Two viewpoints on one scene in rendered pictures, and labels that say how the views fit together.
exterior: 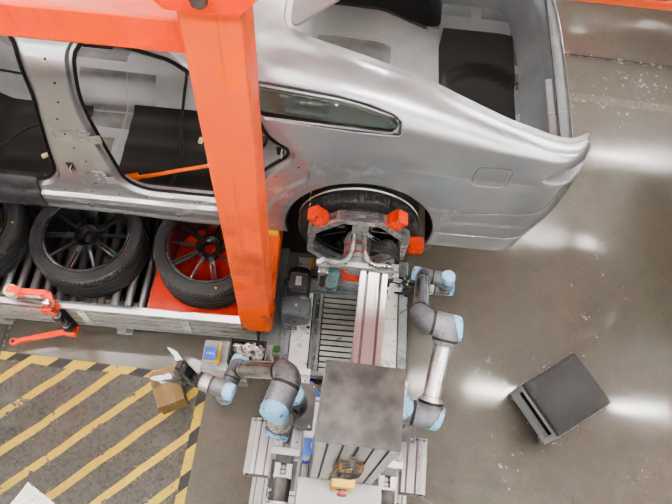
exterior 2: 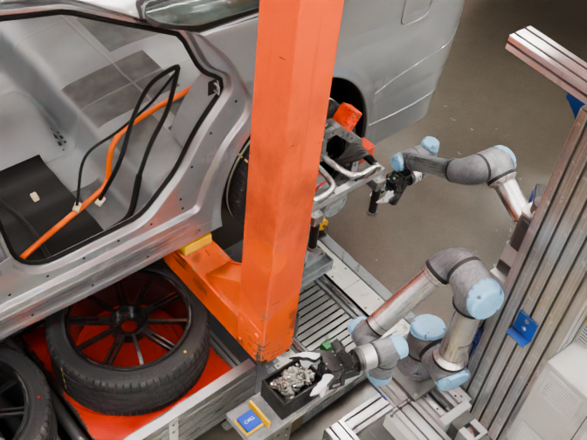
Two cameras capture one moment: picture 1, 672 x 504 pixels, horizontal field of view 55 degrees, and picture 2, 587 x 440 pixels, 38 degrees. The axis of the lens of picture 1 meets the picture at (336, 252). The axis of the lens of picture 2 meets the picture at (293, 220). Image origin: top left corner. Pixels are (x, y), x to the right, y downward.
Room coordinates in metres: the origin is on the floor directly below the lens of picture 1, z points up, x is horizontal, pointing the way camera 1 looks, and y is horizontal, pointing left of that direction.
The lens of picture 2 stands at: (-0.22, 1.65, 3.32)
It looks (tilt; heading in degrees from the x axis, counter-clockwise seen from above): 47 degrees down; 317
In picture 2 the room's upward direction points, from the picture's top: 7 degrees clockwise
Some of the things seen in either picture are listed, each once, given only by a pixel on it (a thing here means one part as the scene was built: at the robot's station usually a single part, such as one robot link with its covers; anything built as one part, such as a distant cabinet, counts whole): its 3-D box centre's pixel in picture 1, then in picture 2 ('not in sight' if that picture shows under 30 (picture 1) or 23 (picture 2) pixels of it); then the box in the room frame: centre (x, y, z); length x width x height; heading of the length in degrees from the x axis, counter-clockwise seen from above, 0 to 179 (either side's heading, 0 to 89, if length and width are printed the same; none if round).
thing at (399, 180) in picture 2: (413, 285); (399, 181); (1.41, -0.43, 0.86); 0.12 x 0.08 x 0.09; 93
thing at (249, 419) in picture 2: (210, 353); (249, 421); (1.01, 0.61, 0.47); 0.07 x 0.07 x 0.02; 3
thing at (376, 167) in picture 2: (378, 247); (350, 155); (1.51, -0.21, 1.03); 0.19 x 0.18 x 0.11; 3
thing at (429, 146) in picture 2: (443, 279); (425, 151); (1.42, -0.57, 0.95); 0.11 x 0.08 x 0.11; 84
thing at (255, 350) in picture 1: (247, 354); (292, 386); (1.02, 0.40, 0.51); 0.20 x 0.14 x 0.13; 91
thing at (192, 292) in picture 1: (211, 252); (129, 333); (1.66, 0.75, 0.39); 0.66 x 0.66 x 0.24
